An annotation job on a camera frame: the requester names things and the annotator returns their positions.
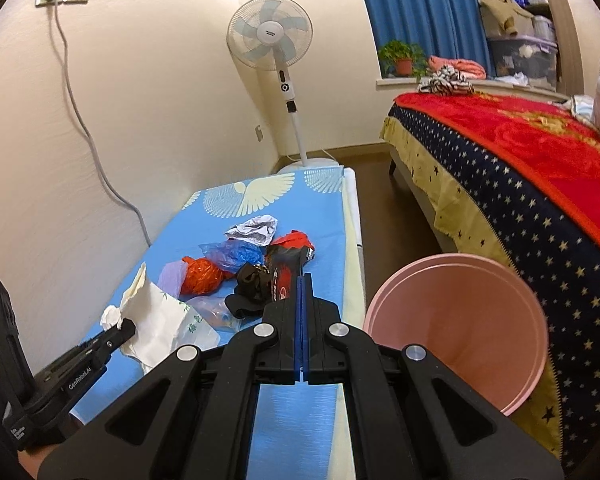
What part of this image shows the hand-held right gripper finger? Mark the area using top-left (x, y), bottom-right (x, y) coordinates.
top-left (304, 272), bottom-right (566, 480)
top-left (36, 272), bottom-right (304, 480)

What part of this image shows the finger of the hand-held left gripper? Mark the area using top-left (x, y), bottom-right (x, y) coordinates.
top-left (86, 318), bottom-right (138, 362)

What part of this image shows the white tissue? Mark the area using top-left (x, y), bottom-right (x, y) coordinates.
top-left (100, 306), bottom-right (126, 331)

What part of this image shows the white paper bag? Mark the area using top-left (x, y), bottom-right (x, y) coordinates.
top-left (120, 262), bottom-right (221, 376)

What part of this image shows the red black snack packet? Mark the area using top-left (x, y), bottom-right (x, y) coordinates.
top-left (264, 230), bottom-right (315, 303)

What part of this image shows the black wrapper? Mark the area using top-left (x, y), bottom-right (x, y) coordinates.
top-left (224, 262), bottom-right (273, 318)

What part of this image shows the lilac plastic bag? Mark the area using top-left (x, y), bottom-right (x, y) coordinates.
top-left (159, 260), bottom-right (188, 293)

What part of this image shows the clear plastic bag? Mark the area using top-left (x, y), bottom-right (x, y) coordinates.
top-left (185, 296), bottom-right (243, 333)

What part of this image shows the orange plastic bag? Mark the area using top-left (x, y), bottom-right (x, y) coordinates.
top-left (180, 256), bottom-right (236, 297)

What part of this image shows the pink plastic bin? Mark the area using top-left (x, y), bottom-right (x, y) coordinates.
top-left (364, 254), bottom-right (548, 417)

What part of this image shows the blue plastic shoe cover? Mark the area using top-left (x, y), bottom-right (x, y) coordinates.
top-left (199, 240), bottom-right (267, 273)

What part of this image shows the white crumpled plastic bag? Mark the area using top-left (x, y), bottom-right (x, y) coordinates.
top-left (224, 214), bottom-right (279, 247)

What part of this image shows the blue bird-print table cloth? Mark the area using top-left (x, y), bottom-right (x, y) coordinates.
top-left (70, 166), bottom-right (352, 480)

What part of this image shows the red star-print blanket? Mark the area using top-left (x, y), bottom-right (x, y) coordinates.
top-left (380, 91), bottom-right (600, 461)

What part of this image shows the potted green plant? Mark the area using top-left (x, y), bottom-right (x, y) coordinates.
top-left (377, 40), bottom-right (428, 80)

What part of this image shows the black white striped cloth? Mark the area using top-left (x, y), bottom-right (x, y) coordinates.
top-left (417, 66), bottom-right (476, 97)

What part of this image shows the white standing fan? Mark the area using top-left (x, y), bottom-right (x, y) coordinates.
top-left (226, 0), bottom-right (343, 171)

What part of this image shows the pink folded cloth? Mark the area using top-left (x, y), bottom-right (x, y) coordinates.
top-left (426, 55), bottom-right (486, 80)

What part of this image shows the large clear storage box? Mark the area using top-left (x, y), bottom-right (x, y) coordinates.
top-left (486, 35), bottom-right (560, 86)

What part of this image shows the blue curtain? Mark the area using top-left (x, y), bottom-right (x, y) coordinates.
top-left (352, 0), bottom-right (512, 79)

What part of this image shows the light striped cloth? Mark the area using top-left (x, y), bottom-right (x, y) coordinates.
top-left (562, 94), bottom-right (597, 122)

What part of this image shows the beige jacket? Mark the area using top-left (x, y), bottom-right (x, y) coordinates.
top-left (478, 0), bottom-right (535, 36)

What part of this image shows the small clear lidded container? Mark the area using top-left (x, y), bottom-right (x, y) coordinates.
top-left (532, 15), bottom-right (557, 43)

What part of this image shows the wooden bookshelf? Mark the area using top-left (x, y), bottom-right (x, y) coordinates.
top-left (500, 0), bottom-right (581, 96)

